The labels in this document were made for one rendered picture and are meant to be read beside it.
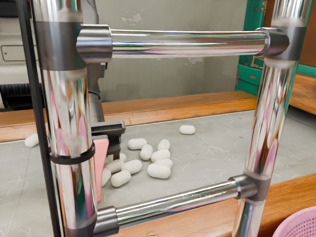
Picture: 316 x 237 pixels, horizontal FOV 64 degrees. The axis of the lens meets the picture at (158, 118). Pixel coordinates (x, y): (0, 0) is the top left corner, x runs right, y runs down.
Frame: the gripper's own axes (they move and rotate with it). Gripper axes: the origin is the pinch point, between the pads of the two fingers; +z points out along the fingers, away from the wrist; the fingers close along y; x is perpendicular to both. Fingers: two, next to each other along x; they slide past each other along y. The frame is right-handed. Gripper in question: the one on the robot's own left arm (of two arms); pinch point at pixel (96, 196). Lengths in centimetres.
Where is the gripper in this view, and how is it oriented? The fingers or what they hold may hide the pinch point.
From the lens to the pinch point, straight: 35.7
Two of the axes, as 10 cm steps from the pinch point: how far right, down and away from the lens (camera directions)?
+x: -2.7, 4.8, 8.3
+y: 9.3, -1.0, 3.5
